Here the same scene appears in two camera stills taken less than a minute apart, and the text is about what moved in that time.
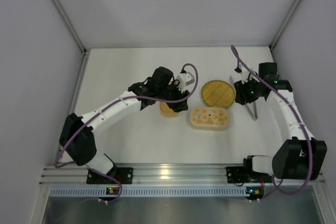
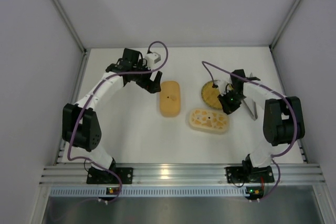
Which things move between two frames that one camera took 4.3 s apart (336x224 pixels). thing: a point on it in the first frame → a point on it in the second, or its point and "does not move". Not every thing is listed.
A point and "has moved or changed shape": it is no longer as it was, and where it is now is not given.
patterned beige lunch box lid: x=216 y=118 does not move
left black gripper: x=177 y=100 → x=146 y=82
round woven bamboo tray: x=218 y=94 does not move
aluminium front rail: x=163 y=175 does not move
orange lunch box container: x=165 y=110 does not move
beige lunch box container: x=211 y=127 has moved or changed shape
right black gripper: x=243 y=94 → x=230 y=100
